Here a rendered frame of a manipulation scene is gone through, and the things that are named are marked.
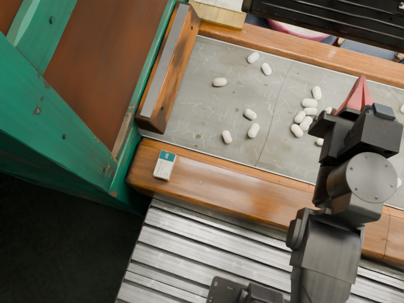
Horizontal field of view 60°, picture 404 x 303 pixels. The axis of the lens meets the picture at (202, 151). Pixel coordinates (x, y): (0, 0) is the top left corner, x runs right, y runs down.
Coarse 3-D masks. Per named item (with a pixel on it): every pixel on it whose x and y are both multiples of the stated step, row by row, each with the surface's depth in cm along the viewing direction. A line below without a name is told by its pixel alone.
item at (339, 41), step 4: (400, 4) 51; (400, 8) 51; (336, 40) 88; (340, 40) 86; (344, 40) 86; (332, 44) 90; (336, 44) 88; (340, 44) 88; (396, 52) 87; (396, 56) 87; (400, 56) 86; (392, 60) 89; (396, 60) 87; (400, 60) 87
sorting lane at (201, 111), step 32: (192, 64) 89; (224, 64) 89; (256, 64) 89; (288, 64) 89; (192, 96) 87; (224, 96) 87; (256, 96) 87; (288, 96) 87; (384, 96) 87; (192, 128) 85; (224, 128) 85; (288, 128) 85; (256, 160) 83; (288, 160) 83
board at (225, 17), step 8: (192, 0) 90; (200, 8) 89; (208, 8) 89; (216, 8) 89; (224, 8) 89; (200, 16) 88; (208, 16) 88; (216, 16) 88; (224, 16) 88; (232, 16) 88; (240, 16) 88; (216, 24) 89; (224, 24) 88; (232, 24) 88; (240, 24) 88
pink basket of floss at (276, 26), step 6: (270, 24) 96; (276, 24) 91; (276, 30) 95; (282, 30) 92; (288, 30) 89; (300, 36) 91; (306, 36) 88; (312, 36) 88; (318, 36) 88; (324, 36) 89
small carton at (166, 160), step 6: (162, 150) 78; (162, 156) 78; (168, 156) 78; (174, 156) 78; (162, 162) 78; (168, 162) 78; (156, 168) 77; (162, 168) 77; (168, 168) 77; (156, 174) 77; (162, 174) 77; (168, 174) 77
